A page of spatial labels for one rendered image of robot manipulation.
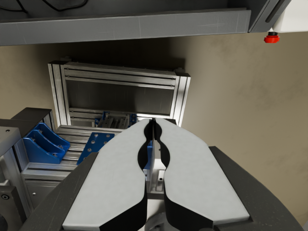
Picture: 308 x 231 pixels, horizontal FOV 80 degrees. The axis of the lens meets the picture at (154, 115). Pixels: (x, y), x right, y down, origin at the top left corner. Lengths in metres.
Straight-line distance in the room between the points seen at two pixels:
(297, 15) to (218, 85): 1.11
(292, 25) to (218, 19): 0.12
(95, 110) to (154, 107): 0.39
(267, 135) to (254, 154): 0.22
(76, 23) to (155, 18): 0.14
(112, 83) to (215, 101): 0.81
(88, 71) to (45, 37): 0.80
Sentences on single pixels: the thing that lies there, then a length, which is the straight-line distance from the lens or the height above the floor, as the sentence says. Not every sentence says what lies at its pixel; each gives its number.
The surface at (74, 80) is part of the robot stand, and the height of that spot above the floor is 0.21.
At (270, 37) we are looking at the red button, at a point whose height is 0.81.
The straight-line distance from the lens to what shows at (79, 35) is 0.40.
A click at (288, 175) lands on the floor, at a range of 2.38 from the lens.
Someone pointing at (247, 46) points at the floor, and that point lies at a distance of 1.50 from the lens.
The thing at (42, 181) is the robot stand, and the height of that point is 0.95.
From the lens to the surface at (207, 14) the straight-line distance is 0.40.
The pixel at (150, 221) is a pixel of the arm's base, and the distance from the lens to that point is 0.53.
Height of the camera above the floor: 1.33
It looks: 62 degrees down
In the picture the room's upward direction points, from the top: 177 degrees clockwise
